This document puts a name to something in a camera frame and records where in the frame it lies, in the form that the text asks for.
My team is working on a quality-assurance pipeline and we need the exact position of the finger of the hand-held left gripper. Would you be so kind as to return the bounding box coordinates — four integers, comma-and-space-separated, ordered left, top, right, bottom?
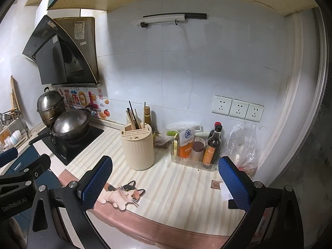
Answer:
0, 154, 51, 187
0, 147, 19, 168

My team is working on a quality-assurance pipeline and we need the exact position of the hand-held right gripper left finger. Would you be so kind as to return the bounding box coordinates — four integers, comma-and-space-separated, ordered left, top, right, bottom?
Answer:
26, 155, 114, 249

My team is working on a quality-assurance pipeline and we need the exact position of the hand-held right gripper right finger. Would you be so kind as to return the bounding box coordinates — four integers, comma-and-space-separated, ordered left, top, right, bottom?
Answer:
218, 156, 309, 249

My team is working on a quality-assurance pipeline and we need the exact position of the cream ribbed utensil holder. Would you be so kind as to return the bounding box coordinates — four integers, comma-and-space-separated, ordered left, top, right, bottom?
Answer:
121, 123, 155, 171

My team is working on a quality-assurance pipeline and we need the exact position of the black chopstick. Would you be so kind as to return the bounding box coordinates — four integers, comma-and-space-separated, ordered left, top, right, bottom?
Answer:
129, 100, 136, 129

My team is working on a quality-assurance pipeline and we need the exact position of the bunch of mixed wooden chopsticks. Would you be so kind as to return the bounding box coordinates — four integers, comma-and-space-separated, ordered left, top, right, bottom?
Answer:
126, 100, 147, 130

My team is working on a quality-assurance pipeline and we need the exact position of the person's left forearm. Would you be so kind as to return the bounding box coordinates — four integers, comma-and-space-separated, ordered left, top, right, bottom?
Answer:
5, 216, 28, 249

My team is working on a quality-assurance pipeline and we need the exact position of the white paper slip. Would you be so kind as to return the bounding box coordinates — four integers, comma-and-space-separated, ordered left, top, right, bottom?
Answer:
220, 182, 234, 202

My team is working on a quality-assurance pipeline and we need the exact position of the blue kitchen cabinet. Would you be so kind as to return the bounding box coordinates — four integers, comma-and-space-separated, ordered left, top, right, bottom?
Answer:
0, 145, 64, 223

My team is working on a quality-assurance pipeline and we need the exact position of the metal dish rack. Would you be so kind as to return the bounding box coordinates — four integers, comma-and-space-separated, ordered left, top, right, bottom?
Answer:
0, 109, 32, 153

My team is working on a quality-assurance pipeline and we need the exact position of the black wok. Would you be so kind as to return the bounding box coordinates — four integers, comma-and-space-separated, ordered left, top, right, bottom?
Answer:
28, 124, 92, 145

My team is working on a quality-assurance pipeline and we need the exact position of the clear plastic bag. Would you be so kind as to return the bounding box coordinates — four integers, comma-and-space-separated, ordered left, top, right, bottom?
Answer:
226, 123, 260, 180

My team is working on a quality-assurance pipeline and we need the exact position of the black cap soy sauce bottle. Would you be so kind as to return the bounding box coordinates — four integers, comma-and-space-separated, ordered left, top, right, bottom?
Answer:
202, 124, 223, 168

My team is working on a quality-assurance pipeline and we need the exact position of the black induction stove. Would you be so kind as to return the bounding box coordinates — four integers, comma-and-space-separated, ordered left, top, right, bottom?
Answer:
39, 126, 105, 166

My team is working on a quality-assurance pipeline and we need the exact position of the jar with brown contents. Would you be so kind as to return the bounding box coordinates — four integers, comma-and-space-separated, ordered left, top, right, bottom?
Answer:
190, 137, 208, 162

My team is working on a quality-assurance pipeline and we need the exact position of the clear plastic seasoning container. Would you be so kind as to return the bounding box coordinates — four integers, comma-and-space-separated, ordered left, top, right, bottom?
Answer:
170, 132, 221, 172

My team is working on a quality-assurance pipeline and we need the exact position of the steel wok lid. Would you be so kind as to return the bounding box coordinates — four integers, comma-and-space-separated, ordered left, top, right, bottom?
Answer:
52, 108, 92, 136

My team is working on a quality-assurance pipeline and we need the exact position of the white orange seasoning packet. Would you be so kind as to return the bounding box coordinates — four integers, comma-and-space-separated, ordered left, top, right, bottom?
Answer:
179, 127, 197, 159

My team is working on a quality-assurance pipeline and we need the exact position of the red cap sauce bottle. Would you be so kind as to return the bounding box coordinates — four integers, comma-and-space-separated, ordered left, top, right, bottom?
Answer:
208, 121, 221, 138

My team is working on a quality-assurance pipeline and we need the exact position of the steel steamer pot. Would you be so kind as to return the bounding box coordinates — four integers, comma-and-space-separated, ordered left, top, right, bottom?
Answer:
36, 86, 65, 126

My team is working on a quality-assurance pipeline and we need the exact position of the wooden cutting board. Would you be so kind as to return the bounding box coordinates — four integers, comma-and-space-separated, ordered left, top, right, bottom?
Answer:
10, 75, 23, 115

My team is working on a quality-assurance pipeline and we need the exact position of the yellow seasoning box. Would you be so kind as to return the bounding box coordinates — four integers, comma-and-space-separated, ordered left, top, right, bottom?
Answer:
173, 132, 181, 157

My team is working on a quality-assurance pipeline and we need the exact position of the white power outlet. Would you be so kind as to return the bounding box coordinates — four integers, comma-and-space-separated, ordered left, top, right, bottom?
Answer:
229, 99, 250, 119
245, 103, 264, 122
212, 95, 232, 116

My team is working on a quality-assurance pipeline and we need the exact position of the amber bottle with gold cap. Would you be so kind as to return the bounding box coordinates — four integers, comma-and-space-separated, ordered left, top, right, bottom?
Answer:
143, 106, 156, 146

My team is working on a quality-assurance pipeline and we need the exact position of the black range hood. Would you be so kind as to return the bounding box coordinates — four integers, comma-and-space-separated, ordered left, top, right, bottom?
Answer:
22, 15, 103, 87

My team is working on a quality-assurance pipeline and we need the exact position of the colourful fruit wall sticker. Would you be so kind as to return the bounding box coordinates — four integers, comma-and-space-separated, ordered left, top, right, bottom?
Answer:
57, 87, 111, 120

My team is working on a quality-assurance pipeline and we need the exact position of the knife with black handle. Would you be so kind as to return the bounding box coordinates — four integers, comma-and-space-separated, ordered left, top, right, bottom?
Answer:
143, 13, 208, 23

